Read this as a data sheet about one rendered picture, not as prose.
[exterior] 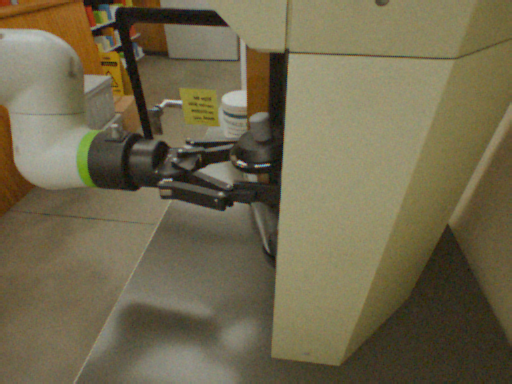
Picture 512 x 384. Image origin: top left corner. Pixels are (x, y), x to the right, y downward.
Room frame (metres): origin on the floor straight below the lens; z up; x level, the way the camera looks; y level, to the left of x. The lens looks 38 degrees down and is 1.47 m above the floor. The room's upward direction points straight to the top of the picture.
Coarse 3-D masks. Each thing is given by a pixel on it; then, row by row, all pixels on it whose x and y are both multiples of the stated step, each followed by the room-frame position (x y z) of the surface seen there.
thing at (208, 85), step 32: (160, 32) 0.59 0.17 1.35; (192, 32) 0.57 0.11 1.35; (224, 32) 0.56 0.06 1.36; (160, 64) 0.59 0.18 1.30; (192, 64) 0.58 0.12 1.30; (224, 64) 0.56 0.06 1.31; (256, 64) 0.55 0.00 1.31; (160, 96) 0.60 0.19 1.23; (192, 96) 0.58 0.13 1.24; (224, 96) 0.56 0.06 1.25; (256, 96) 0.55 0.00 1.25; (192, 128) 0.58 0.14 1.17; (224, 128) 0.56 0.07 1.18
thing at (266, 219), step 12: (252, 180) 0.34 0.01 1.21; (264, 180) 0.34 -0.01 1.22; (276, 180) 0.34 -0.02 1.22; (252, 204) 0.36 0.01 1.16; (264, 204) 0.34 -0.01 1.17; (276, 204) 0.34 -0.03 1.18; (264, 216) 0.34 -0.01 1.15; (276, 216) 0.33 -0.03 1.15; (264, 228) 0.34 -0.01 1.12; (276, 228) 0.33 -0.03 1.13; (264, 240) 0.35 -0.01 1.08; (276, 240) 0.34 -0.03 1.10; (276, 252) 0.34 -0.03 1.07
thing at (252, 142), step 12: (252, 120) 0.38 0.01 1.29; (264, 120) 0.37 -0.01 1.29; (252, 132) 0.38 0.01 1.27; (264, 132) 0.37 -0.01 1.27; (276, 132) 0.39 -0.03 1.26; (240, 144) 0.37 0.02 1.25; (252, 144) 0.37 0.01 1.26; (264, 144) 0.36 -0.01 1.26; (276, 144) 0.35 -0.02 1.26; (240, 156) 0.36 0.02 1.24; (252, 156) 0.35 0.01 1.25; (264, 156) 0.34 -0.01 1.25; (276, 156) 0.34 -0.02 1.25
